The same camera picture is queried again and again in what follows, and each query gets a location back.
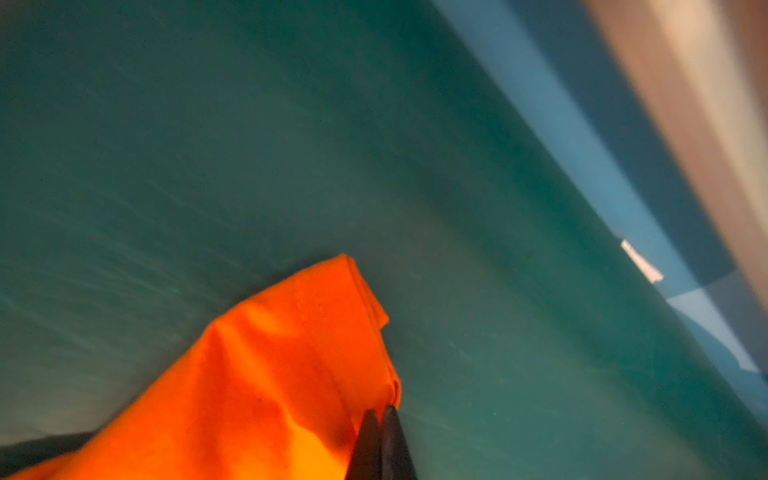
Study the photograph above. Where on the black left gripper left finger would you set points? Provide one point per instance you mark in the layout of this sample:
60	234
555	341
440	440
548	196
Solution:
365	462

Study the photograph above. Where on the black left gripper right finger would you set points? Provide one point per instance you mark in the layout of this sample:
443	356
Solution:
396	460

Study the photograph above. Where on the orange t shirt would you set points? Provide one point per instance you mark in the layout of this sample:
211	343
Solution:
276	388

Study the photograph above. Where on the aluminium back frame rail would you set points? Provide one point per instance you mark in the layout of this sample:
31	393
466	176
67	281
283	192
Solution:
700	70

